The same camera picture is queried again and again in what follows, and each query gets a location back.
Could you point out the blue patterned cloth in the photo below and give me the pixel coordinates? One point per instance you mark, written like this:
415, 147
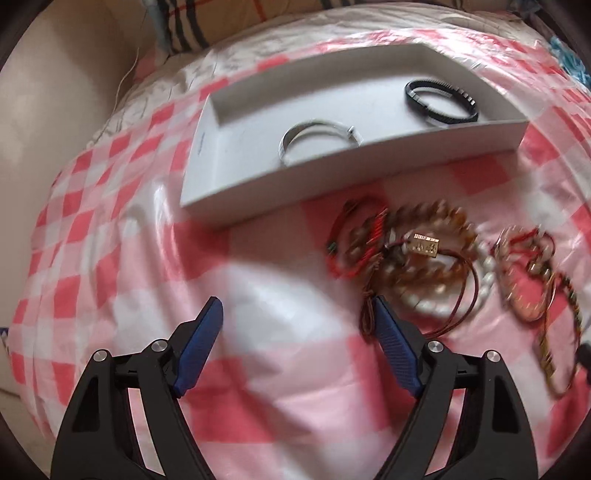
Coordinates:
570, 60

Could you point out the white cardboard box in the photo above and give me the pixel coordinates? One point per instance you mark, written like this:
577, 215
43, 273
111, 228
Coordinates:
258, 120

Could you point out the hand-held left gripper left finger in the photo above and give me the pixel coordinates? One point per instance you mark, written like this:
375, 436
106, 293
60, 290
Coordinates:
201, 346

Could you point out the patterned curtain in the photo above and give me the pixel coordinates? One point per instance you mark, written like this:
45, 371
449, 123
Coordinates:
154, 18

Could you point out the plaid pillow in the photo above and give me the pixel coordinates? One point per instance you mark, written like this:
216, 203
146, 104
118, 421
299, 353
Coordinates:
184, 23

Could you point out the silver bangle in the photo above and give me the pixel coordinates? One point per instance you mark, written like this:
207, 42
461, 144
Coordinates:
285, 143

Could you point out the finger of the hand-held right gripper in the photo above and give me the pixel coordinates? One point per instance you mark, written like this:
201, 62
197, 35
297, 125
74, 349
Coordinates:
584, 362

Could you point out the pink checkered plastic sheet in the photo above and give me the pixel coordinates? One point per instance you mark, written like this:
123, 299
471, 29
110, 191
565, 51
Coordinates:
138, 258

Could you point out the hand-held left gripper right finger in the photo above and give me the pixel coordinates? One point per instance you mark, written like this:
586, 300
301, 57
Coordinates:
397, 346

